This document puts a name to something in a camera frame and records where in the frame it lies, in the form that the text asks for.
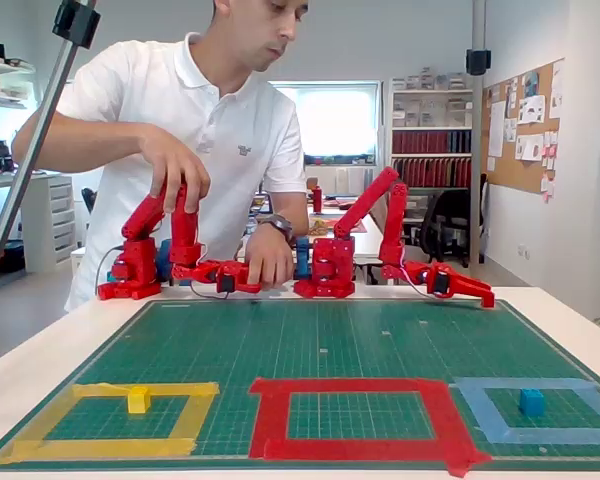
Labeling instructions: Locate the red leader arm with handle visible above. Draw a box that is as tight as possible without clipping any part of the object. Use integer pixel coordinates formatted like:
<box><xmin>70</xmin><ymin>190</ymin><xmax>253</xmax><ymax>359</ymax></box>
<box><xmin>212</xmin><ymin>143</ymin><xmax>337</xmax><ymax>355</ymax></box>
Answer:
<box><xmin>97</xmin><ymin>180</ymin><xmax>264</xmax><ymax>301</ymax></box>

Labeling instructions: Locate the person's left forearm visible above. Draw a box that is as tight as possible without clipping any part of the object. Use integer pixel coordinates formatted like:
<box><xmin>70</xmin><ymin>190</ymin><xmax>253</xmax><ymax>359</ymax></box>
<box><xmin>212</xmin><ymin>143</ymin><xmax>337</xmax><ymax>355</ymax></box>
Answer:
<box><xmin>256</xmin><ymin>189</ymin><xmax>311</xmax><ymax>241</ymax></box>

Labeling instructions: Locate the blue cube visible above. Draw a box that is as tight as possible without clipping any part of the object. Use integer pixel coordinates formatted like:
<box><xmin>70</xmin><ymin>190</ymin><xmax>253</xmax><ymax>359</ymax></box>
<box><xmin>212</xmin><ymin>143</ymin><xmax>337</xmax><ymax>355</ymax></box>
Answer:
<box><xmin>518</xmin><ymin>388</ymin><xmax>546</xmax><ymax>418</ymax></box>

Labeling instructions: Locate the blue tape square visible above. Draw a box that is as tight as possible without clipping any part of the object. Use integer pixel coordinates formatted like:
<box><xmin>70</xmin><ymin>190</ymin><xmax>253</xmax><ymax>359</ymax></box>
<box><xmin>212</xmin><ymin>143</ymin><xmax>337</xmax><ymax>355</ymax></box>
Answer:
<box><xmin>449</xmin><ymin>377</ymin><xmax>600</xmax><ymax>446</ymax></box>

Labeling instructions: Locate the red tape square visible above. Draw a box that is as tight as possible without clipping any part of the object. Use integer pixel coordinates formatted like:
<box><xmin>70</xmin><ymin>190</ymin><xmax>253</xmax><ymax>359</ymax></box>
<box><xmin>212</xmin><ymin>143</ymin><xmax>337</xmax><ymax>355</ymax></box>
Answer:
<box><xmin>247</xmin><ymin>377</ymin><xmax>494</xmax><ymax>479</ymax></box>

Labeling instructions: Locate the yellow cube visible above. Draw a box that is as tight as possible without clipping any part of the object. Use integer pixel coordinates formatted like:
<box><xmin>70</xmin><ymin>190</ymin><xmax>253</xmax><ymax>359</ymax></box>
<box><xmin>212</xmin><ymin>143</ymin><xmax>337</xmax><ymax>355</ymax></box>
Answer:
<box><xmin>127</xmin><ymin>386</ymin><xmax>153</xmax><ymax>415</ymax></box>

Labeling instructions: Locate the yellow tape square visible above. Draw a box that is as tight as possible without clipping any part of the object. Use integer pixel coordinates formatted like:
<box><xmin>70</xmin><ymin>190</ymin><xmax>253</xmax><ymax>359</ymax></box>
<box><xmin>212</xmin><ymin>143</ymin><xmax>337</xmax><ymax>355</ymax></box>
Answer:
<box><xmin>0</xmin><ymin>382</ymin><xmax>220</xmax><ymax>466</ymax></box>

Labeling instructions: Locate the person's left hand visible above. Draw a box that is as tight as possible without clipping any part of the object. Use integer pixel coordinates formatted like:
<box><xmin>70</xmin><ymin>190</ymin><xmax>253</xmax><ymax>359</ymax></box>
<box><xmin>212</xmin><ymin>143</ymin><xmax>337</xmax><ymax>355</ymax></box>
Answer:
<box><xmin>243</xmin><ymin>233</ymin><xmax>296</xmax><ymax>292</ymax></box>

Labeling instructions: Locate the person's right hand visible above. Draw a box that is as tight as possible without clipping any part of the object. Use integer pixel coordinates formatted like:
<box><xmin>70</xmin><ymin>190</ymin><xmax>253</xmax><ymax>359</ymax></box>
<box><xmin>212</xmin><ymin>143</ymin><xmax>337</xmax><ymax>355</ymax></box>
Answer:
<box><xmin>138</xmin><ymin>124</ymin><xmax>212</xmax><ymax>215</ymax></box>

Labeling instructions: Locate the office chair with grey seat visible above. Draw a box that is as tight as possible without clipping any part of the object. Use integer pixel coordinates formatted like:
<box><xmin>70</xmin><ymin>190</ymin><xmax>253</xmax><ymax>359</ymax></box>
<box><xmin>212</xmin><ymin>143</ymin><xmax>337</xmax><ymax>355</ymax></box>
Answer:
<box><xmin>404</xmin><ymin>192</ymin><xmax>446</xmax><ymax>266</ymax></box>

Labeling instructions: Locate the black office chair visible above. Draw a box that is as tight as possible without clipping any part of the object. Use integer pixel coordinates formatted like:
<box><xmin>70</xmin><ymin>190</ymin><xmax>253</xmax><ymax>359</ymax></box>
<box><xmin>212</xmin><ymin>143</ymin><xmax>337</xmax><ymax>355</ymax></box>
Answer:
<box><xmin>429</xmin><ymin>188</ymin><xmax>474</xmax><ymax>269</ymax></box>

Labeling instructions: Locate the white office desk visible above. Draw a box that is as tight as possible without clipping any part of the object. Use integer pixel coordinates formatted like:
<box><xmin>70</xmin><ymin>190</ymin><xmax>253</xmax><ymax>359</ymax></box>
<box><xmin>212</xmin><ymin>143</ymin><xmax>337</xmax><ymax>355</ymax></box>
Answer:
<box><xmin>304</xmin><ymin>197</ymin><xmax>397</xmax><ymax>287</ymax></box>

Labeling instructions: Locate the beige jacket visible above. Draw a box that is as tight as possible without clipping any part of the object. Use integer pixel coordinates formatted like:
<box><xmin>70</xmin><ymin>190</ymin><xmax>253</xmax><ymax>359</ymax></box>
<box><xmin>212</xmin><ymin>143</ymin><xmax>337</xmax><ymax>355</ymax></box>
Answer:
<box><xmin>368</xmin><ymin>199</ymin><xmax>389</xmax><ymax>239</ymax></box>

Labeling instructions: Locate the cork pin board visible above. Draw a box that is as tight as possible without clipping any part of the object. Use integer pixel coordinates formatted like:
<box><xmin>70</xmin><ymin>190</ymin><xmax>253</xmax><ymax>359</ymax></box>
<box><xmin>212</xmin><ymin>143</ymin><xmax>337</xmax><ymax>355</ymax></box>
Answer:
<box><xmin>481</xmin><ymin>57</ymin><xmax>567</xmax><ymax>197</ymax></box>

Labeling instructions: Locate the grey round column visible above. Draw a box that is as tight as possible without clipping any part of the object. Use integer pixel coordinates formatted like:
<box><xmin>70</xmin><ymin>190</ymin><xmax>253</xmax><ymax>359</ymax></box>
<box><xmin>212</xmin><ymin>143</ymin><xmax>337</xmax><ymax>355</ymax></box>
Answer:
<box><xmin>471</xmin><ymin>0</ymin><xmax>487</xmax><ymax>266</ymax></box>

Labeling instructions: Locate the white bookshelf with binders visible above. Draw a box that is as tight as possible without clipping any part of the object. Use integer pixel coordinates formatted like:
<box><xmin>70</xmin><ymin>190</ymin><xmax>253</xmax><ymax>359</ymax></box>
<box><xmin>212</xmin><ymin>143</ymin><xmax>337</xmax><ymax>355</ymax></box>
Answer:
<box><xmin>387</xmin><ymin>74</ymin><xmax>476</xmax><ymax>192</ymax></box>

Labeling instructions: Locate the blue table clamp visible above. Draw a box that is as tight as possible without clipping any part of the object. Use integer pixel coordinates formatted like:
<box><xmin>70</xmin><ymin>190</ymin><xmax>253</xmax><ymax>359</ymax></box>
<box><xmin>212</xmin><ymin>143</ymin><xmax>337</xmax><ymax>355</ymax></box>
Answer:
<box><xmin>294</xmin><ymin>236</ymin><xmax>311</xmax><ymax>281</ymax></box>
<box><xmin>157</xmin><ymin>238</ymin><xmax>177</xmax><ymax>281</ymax></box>

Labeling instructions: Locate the green cutting mat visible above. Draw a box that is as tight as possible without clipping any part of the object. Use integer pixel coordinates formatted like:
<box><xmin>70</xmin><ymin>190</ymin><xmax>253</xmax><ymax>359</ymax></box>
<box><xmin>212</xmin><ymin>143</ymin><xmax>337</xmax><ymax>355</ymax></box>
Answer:
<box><xmin>0</xmin><ymin>298</ymin><xmax>600</xmax><ymax>474</ymax></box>

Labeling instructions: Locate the grey smartwatch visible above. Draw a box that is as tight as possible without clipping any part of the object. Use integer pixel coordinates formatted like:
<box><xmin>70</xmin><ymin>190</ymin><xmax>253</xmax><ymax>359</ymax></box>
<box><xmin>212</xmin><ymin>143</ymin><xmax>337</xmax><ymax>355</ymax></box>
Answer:
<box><xmin>256</xmin><ymin>213</ymin><xmax>295</xmax><ymax>246</ymax></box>

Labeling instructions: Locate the wide bright window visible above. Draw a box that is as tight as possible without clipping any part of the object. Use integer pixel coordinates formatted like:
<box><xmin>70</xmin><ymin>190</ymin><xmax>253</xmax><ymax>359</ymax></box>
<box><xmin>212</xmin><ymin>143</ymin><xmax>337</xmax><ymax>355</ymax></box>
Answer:
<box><xmin>268</xmin><ymin>79</ymin><xmax>382</xmax><ymax>164</ymax></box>

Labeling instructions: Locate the black pole clamp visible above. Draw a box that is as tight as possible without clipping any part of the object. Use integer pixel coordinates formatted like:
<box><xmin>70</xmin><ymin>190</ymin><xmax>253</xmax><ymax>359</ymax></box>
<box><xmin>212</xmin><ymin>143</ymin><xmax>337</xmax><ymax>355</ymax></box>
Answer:
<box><xmin>52</xmin><ymin>0</ymin><xmax>102</xmax><ymax>50</ymax></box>
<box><xmin>465</xmin><ymin>48</ymin><xmax>492</xmax><ymax>77</ymax></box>

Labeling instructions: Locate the person in white polo shirt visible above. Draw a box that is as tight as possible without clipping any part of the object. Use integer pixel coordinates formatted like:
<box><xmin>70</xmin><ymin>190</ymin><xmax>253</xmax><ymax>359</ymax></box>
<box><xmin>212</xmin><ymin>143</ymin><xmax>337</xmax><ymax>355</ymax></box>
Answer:
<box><xmin>12</xmin><ymin>0</ymin><xmax>311</xmax><ymax>314</ymax></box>

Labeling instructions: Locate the white drawer cabinet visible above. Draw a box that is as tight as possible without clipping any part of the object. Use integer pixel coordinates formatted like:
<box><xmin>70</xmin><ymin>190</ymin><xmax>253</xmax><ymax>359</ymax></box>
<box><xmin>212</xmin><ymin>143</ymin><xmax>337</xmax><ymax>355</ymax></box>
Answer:
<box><xmin>22</xmin><ymin>172</ymin><xmax>79</xmax><ymax>274</ymax></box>

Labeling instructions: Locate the silver aluminium rod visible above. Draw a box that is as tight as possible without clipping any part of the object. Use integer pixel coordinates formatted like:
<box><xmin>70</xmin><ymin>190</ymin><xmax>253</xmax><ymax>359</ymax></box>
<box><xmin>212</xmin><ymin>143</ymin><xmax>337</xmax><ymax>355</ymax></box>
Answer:
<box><xmin>0</xmin><ymin>0</ymin><xmax>97</xmax><ymax>309</ymax></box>

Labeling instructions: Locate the white wall shelf with boxes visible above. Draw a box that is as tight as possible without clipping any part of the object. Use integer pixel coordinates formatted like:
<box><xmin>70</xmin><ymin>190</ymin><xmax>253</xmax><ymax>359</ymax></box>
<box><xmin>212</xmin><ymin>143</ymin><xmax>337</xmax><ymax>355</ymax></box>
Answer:
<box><xmin>0</xmin><ymin>42</ymin><xmax>37</xmax><ymax>111</ymax></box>

